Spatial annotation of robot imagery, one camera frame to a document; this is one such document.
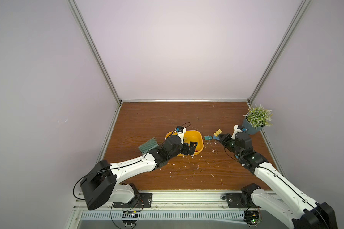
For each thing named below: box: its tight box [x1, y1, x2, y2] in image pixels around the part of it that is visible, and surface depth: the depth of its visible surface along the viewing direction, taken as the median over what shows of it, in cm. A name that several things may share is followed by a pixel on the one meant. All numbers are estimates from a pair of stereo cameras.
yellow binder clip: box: [213, 128, 223, 137], surface depth 85 cm
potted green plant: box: [242, 104, 274, 135], surface depth 91 cm
